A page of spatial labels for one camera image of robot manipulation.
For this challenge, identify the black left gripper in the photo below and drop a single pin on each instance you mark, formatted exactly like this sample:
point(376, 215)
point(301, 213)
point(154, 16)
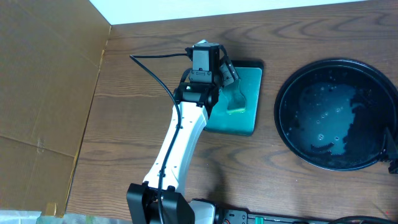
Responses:
point(228, 72)

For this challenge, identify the green yellow scrub sponge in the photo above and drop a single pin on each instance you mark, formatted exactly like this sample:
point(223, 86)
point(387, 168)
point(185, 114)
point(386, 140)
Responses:
point(236, 101)

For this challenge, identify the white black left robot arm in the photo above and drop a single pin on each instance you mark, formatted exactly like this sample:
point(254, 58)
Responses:
point(160, 196)

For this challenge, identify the black rectangular soap water tray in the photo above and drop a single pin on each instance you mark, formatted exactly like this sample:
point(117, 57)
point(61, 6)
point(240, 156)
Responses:
point(250, 73)

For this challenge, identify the round black serving tray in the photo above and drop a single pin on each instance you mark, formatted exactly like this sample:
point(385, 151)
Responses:
point(331, 113)

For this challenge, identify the brown cardboard panel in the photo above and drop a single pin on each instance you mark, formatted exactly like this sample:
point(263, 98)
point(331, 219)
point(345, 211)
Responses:
point(51, 55)

